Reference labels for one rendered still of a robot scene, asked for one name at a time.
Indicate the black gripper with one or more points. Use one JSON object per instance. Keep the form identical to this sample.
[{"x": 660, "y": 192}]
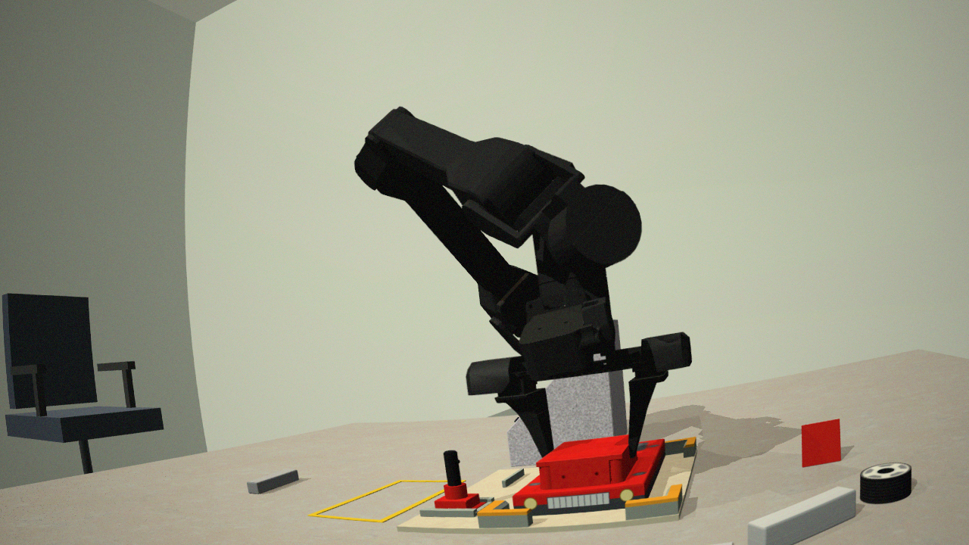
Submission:
[{"x": 509, "y": 376}]

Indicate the yellow rectangular outline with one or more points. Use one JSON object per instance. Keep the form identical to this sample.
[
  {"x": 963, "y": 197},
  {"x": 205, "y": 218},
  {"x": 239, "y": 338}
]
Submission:
[{"x": 371, "y": 492}]

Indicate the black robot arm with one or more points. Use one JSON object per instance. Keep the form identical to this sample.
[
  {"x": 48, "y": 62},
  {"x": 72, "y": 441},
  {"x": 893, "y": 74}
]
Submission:
[{"x": 510, "y": 191}]

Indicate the black toy tyre with white hub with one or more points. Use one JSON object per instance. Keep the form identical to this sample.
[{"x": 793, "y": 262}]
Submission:
[{"x": 885, "y": 483}]

